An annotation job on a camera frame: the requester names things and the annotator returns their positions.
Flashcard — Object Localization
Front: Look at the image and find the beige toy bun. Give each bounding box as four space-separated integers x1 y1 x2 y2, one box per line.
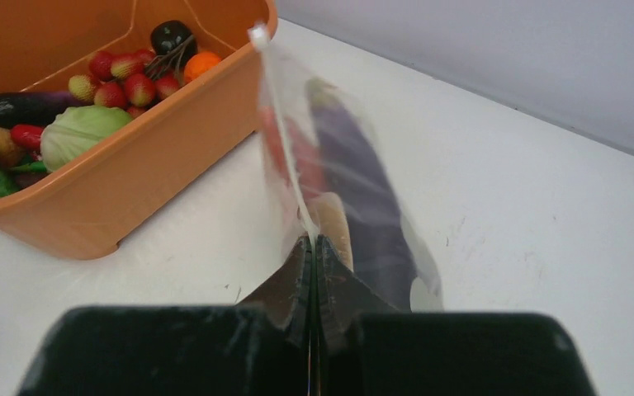
308 192 354 272

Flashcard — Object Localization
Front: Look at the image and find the toy strawberry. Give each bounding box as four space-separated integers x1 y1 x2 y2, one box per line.
123 73 156 107
111 54 144 80
88 50 114 82

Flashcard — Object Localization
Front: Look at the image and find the dark toy plum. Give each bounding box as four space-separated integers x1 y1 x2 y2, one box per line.
149 20 197 65

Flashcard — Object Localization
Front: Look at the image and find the green toy cabbage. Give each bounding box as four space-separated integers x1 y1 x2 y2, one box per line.
40 105 133 172

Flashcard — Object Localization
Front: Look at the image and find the red toy chili pepper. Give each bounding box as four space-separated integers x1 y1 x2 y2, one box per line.
10 124 45 152

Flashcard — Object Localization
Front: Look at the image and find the small purple toy eggplant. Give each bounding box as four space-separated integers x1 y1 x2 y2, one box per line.
0 92 88 129

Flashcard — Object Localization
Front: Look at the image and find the orange toy tangerine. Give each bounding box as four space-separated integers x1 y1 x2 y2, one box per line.
183 50 222 84

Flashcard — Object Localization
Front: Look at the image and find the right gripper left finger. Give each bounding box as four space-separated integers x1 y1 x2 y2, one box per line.
17 237 311 395

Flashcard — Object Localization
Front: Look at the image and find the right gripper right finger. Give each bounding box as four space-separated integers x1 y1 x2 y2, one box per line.
315 236 595 395

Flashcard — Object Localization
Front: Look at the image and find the toy watermelon slice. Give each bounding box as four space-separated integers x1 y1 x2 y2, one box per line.
260 107 329 200

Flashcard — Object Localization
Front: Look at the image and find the clear zip top bag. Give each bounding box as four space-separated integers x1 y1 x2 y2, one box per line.
248 24 443 311

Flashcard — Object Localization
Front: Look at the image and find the orange plastic bin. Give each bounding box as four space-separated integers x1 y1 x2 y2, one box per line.
0 1 278 260

